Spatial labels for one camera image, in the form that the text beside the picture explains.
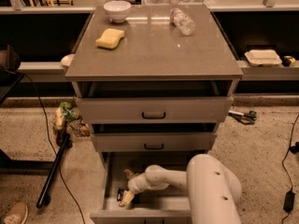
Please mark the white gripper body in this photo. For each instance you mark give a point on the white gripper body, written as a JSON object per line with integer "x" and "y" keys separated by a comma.
{"x": 135, "y": 184}

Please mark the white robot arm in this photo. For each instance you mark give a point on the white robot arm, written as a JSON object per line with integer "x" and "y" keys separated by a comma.
{"x": 213, "y": 189}

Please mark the bottom grey drawer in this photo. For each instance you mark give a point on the bottom grey drawer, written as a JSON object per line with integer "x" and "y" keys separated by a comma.
{"x": 165, "y": 206}

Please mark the grey drawer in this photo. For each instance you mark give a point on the grey drawer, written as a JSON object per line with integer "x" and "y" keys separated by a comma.
{"x": 165, "y": 206}
{"x": 154, "y": 110}
{"x": 123, "y": 142}

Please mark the middle grey drawer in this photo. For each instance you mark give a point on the middle grey drawer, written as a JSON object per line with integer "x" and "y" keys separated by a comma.
{"x": 123, "y": 142}

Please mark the top grey drawer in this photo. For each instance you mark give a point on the top grey drawer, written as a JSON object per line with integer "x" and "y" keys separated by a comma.
{"x": 154, "y": 110}

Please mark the grey drawer cabinet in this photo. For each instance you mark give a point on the grey drawer cabinet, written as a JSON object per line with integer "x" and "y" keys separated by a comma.
{"x": 155, "y": 60}

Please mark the black table leg with caster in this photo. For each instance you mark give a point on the black table leg with caster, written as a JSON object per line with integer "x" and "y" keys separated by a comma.
{"x": 44, "y": 197}

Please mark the tan sneaker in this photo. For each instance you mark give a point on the tan sneaker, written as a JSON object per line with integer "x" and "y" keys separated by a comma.
{"x": 18, "y": 214}

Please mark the small white plate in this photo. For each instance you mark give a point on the small white plate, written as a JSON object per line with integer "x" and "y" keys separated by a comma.
{"x": 67, "y": 60}

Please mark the yellow sponge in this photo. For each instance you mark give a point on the yellow sponge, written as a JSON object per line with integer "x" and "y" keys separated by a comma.
{"x": 110, "y": 38}

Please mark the clear plastic water bottle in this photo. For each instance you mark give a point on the clear plastic water bottle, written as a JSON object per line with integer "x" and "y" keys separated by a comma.
{"x": 182, "y": 21}

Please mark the white ceramic bowl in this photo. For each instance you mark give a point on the white ceramic bowl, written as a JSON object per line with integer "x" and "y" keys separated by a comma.
{"x": 117, "y": 11}

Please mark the white foam takeout container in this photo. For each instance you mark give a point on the white foam takeout container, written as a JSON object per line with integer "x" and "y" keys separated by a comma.
{"x": 262, "y": 57}

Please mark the yellow black tape measure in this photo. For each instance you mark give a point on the yellow black tape measure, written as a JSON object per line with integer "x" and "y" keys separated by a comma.
{"x": 288, "y": 61}

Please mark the wire basket with snacks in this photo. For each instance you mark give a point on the wire basket with snacks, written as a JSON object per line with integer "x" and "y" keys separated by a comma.
{"x": 67, "y": 115}

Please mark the black handled scissors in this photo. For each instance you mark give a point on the black handled scissors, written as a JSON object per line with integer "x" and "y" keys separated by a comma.
{"x": 244, "y": 118}

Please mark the black power adapter with cable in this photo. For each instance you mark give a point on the black power adapter with cable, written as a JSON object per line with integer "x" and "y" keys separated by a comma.
{"x": 290, "y": 195}

